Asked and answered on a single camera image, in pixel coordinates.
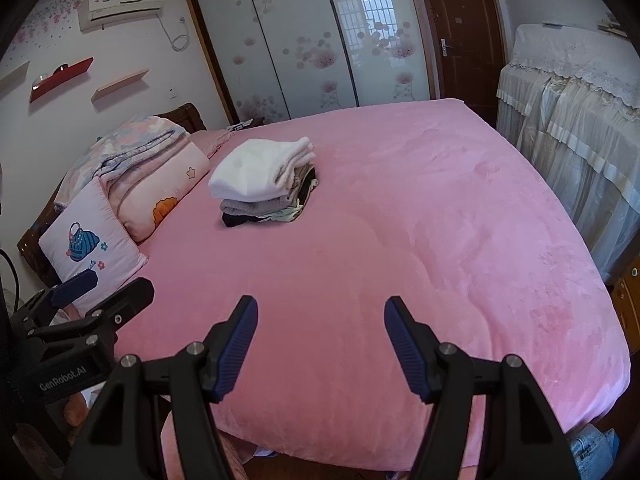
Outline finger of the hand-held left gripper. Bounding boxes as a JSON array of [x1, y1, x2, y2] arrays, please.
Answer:
[[24, 277, 155, 349], [10, 270, 99, 332]]

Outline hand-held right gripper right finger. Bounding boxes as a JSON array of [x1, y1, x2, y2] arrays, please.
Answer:
[[383, 296, 581, 480]]

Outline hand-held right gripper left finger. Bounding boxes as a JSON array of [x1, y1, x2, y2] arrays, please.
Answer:
[[60, 295, 259, 480]]

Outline white fluffy cardigan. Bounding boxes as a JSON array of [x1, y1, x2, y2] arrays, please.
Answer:
[[207, 136, 317, 201]]

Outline person's left hand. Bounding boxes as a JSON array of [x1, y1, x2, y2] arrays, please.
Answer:
[[64, 394, 92, 428]]

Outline white pillow with bag print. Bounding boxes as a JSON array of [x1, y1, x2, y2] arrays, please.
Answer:
[[39, 176, 149, 311]]

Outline pink pillow orange print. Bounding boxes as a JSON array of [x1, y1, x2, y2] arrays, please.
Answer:
[[99, 141, 211, 243]]

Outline pink bed blanket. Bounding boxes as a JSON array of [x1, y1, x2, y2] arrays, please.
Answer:
[[65, 97, 632, 471]]

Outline black folded garment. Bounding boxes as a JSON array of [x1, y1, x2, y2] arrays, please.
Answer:
[[221, 167, 319, 228]]

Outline floral folded quilt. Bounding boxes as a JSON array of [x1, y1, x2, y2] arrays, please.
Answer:
[[54, 114, 191, 211]]

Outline small printed box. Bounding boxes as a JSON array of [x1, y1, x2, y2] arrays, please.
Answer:
[[227, 117, 266, 133]]

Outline blue jeans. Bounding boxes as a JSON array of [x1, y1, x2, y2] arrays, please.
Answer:
[[570, 424, 621, 476]]

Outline wooden drawer cabinet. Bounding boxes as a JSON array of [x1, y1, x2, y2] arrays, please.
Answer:
[[607, 260, 640, 356]]

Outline white air conditioner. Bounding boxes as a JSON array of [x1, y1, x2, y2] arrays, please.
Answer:
[[80, 0, 166, 33]]

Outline lace-covered furniture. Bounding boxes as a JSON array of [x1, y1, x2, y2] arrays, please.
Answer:
[[495, 22, 640, 281]]

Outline wardrobe with floral sliding doors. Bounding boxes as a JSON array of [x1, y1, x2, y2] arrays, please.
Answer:
[[184, 0, 436, 126]]

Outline brown wooden door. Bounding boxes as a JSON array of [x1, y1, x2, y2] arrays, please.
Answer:
[[415, 0, 508, 116]]

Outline stack of books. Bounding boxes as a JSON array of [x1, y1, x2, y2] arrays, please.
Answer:
[[597, 10, 628, 36]]

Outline black cable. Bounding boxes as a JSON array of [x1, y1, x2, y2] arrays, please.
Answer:
[[0, 249, 21, 321]]

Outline beige wall shelf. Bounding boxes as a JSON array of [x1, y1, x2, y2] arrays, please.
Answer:
[[91, 68, 151, 104]]

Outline red wall shelf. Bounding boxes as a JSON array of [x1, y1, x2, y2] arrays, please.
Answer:
[[29, 57, 95, 104]]

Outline white wall shelf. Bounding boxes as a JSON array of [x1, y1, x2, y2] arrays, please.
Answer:
[[0, 59, 31, 95]]

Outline pink flower wall decal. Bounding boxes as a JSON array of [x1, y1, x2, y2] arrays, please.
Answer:
[[10, 0, 86, 46]]

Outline white power cord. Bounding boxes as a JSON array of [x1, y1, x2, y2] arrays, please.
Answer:
[[157, 14, 190, 52]]

